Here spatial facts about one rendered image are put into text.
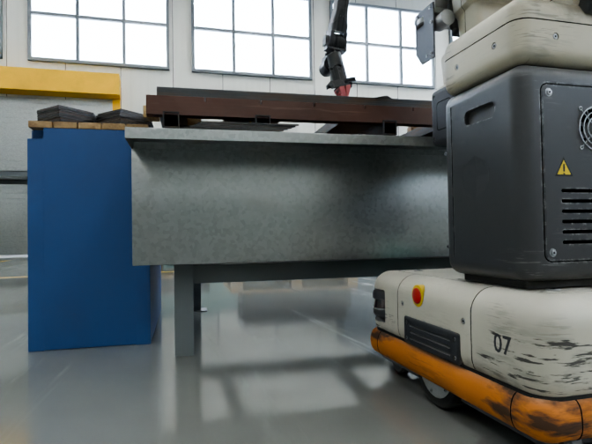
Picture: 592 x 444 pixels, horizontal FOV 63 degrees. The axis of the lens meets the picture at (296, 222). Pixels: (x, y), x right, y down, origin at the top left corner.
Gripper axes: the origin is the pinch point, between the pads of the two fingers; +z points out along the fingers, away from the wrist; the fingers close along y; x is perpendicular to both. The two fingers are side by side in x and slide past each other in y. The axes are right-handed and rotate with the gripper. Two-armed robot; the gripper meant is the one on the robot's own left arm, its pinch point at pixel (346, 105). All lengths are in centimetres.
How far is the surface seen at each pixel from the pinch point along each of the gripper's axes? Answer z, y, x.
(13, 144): -219, 330, -804
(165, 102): -9, 65, 17
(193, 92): -11, 55, 13
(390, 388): 83, 30, 57
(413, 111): 10.3, -17.3, 16.3
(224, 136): 9, 52, 37
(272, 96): -5.4, 30.0, 12.3
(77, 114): -20, 95, -15
